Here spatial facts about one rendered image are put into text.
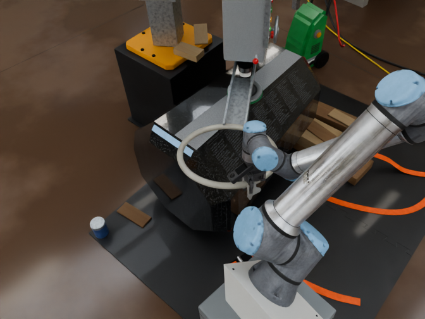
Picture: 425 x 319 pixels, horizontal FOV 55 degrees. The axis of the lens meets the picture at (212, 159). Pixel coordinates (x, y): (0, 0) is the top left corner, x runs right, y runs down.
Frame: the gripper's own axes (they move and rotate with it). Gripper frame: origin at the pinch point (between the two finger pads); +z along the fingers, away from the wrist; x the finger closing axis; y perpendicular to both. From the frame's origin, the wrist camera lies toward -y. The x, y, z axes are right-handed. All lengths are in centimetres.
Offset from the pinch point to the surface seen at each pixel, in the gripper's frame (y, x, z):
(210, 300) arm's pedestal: -27.8, -30.8, 23.8
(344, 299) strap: 64, -14, 97
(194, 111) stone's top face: 0, 78, 3
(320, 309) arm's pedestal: 12, -50, 23
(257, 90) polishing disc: 41, 78, -3
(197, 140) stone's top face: -5, 56, 7
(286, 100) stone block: 61, 78, 8
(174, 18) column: 10, 152, -26
